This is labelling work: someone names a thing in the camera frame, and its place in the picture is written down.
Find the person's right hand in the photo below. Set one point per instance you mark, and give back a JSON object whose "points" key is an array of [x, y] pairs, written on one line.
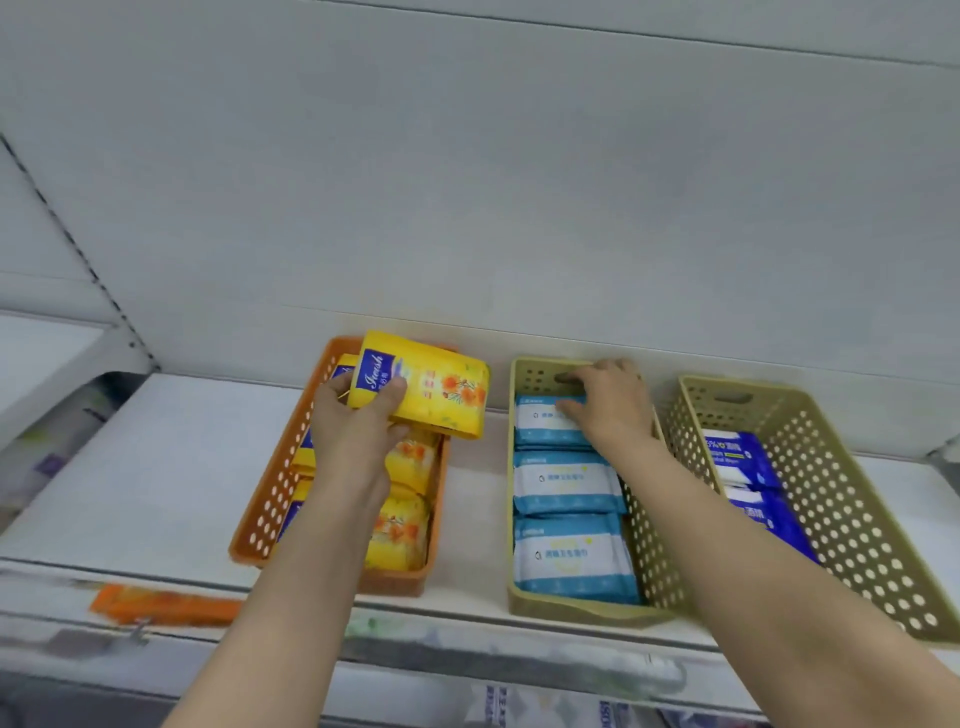
{"points": [[619, 409]]}

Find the person's left hand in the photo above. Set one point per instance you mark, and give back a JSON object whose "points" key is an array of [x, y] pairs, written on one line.
{"points": [[349, 450]]}

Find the stack of blue wipes packets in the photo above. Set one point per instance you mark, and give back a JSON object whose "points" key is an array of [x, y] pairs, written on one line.
{"points": [[562, 480]]}

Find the orange plastic basket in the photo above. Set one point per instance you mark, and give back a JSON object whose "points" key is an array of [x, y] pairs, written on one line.
{"points": [[390, 583]]}

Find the olive plastic basket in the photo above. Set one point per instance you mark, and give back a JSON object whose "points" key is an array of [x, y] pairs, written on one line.
{"points": [[585, 611], [825, 480]]}

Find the person's right forearm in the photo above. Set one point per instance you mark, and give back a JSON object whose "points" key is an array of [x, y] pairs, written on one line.
{"points": [[787, 600]]}

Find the person's left forearm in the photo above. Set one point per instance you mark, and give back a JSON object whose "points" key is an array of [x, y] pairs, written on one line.
{"points": [[277, 622]]}

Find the orange paper roll pack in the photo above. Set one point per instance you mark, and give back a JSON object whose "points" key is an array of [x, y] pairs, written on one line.
{"points": [[165, 606]]}

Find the green and white tissue pack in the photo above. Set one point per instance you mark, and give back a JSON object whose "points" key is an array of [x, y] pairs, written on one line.
{"points": [[487, 652]]}

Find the white wrapped paper pack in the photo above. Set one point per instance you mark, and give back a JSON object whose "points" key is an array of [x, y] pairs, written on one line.
{"points": [[52, 442]]}

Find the white bag blue print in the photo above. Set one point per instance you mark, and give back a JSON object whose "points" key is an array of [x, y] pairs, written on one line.
{"points": [[540, 709]]}

